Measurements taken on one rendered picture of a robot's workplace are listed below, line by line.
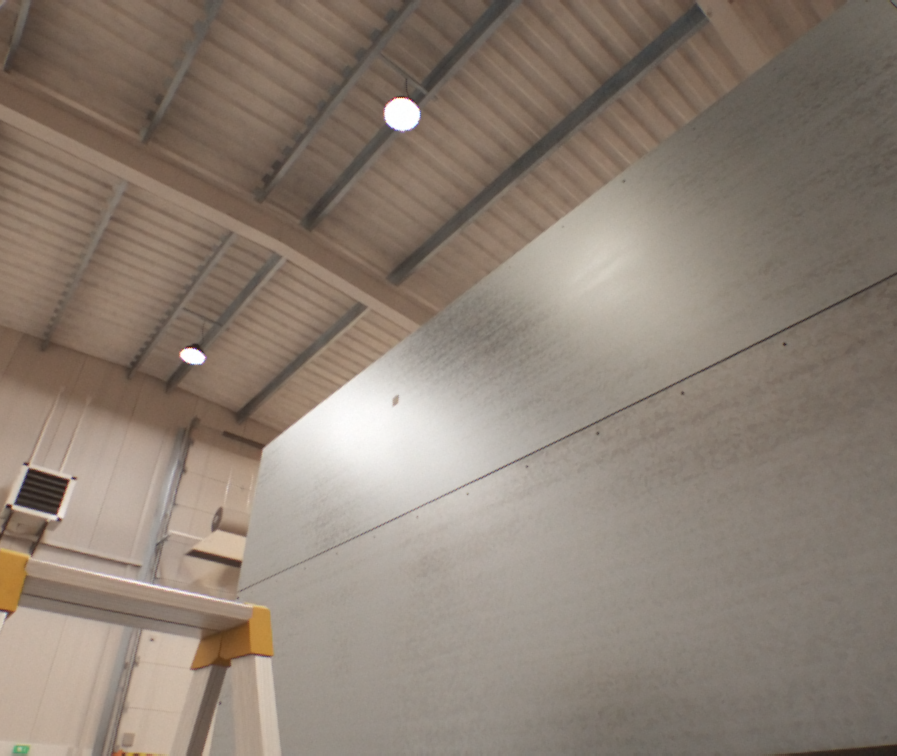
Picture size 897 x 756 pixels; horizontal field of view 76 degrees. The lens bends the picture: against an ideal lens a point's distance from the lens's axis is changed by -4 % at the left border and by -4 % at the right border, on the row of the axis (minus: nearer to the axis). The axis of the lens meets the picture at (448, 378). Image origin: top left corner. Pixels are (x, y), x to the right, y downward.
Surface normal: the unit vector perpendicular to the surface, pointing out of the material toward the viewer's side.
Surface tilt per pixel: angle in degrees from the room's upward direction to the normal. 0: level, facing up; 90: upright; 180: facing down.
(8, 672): 90
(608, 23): 177
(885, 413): 90
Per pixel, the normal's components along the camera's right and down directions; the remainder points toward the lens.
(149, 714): 0.66, -0.44
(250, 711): -0.73, -0.36
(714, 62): -0.04, 0.79
